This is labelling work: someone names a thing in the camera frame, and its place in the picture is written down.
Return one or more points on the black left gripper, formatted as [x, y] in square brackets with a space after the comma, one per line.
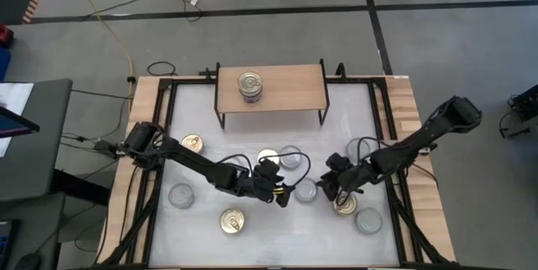
[262, 190]

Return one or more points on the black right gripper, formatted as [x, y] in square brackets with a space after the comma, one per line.
[349, 181]

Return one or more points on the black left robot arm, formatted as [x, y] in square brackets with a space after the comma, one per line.
[197, 162]

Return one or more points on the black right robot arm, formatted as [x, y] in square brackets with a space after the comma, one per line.
[403, 148]

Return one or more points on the wooden shelf black metal legs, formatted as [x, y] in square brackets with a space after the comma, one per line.
[290, 89]

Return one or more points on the white power adapter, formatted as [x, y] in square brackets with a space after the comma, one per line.
[193, 1]

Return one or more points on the black floor device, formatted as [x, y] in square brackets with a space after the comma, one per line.
[527, 104]

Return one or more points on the dark grey desk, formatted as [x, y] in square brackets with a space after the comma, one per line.
[38, 228]

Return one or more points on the black computer mouse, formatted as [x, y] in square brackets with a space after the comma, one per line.
[27, 262]

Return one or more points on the dark monitor blue screen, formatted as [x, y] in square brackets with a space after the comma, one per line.
[12, 125]

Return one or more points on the white paper sheet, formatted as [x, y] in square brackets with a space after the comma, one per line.
[17, 93]

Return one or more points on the blue object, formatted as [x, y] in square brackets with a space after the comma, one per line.
[3, 64]

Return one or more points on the red object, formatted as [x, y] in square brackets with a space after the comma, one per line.
[5, 34]

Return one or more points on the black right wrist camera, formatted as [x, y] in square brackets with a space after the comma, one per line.
[338, 162]

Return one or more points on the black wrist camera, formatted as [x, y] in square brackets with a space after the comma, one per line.
[338, 162]
[267, 169]

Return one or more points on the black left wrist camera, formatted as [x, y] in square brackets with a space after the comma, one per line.
[267, 169]

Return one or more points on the black metal table frame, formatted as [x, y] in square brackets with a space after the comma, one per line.
[189, 81]

